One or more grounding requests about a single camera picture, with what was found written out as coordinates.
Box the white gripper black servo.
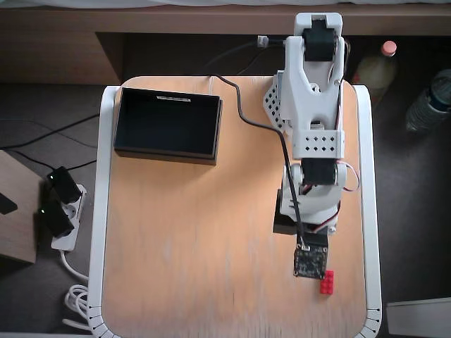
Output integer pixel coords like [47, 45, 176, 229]
[273, 184, 343, 250]

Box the red lego block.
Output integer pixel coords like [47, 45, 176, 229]
[319, 270, 335, 296]

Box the black rectangular bin box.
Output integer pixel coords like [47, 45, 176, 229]
[113, 87, 223, 166]

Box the yellow juice bottle pink cap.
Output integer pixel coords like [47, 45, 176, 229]
[352, 40, 399, 103]

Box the white cardboard box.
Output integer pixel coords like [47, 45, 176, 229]
[385, 297, 451, 336]

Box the clear plastic water bottle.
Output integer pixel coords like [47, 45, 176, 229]
[404, 68, 451, 134]

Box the white power strip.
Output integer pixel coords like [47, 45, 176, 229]
[51, 184, 88, 251]

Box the black power adapter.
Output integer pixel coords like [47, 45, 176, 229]
[47, 166, 82, 204]
[37, 200, 75, 237]

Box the white bed sheet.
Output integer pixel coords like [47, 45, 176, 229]
[0, 0, 451, 8]

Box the light wooden box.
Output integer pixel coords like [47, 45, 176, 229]
[0, 147, 45, 265]

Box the black flat device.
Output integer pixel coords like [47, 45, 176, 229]
[0, 192, 18, 215]

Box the black wrist camera circuit board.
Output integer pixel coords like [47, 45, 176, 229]
[293, 245, 328, 281]

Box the black camera cable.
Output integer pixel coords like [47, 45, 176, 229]
[207, 72, 311, 251]

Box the black cable with usb plug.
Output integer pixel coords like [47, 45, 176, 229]
[207, 34, 287, 71]

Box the white power strip cable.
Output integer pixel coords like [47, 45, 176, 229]
[59, 248, 93, 332]

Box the black floor cable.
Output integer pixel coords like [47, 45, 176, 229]
[0, 112, 99, 173]

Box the brown wooden bed frame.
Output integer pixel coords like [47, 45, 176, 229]
[0, 3, 451, 85]

